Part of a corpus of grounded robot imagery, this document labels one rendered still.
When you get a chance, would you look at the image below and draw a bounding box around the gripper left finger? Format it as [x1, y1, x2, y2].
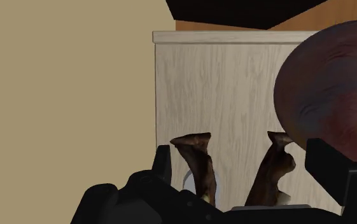
[70, 144, 229, 224]

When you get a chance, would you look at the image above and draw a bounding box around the brown horn-shaped piece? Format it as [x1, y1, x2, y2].
[169, 132, 218, 207]
[244, 130, 297, 207]

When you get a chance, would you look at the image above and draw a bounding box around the dark red round bowl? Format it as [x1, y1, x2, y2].
[273, 19, 357, 167]

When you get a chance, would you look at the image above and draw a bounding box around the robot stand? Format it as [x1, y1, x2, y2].
[165, 0, 330, 31]

